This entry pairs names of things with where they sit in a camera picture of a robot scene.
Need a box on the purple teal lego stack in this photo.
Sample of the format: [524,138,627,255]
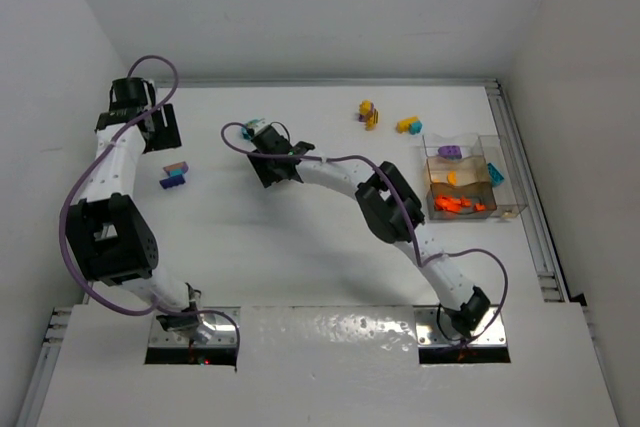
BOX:
[159,161,189,190]

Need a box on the teal and purple lego cluster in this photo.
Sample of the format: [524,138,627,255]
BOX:
[241,118,267,141]

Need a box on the large orange curved lego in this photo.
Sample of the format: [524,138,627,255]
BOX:
[434,195,471,213]

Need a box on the teal lego brick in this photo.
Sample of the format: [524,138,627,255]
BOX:
[487,162,505,187]

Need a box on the curved light orange lego piece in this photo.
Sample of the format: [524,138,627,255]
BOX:
[447,171,457,185]

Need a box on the purple round lego block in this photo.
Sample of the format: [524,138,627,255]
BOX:
[438,145,463,161]

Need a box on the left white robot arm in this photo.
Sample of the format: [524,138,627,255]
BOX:
[64,77,202,340]

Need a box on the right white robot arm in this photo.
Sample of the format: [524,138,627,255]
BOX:
[247,125,490,338]

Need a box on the yellow purple striped lego figure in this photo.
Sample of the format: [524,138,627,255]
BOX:
[358,100,379,131]

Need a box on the yellow and teal lego block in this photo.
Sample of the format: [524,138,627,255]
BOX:
[395,116,423,135]

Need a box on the amber tinted plastic container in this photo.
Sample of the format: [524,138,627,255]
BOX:
[423,155,492,192]

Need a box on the grey clear plastic container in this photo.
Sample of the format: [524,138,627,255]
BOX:
[426,182,497,221]

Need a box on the tall clear side container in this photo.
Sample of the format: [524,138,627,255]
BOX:
[480,135,528,220]

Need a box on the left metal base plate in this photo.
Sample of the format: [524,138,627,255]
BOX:
[148,307,240,348]

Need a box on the metal base plate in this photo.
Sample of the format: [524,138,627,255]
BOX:
[414,306,509,348]
[148,307,240,348]

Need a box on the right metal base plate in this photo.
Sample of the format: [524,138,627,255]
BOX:
[414,306,509,348]

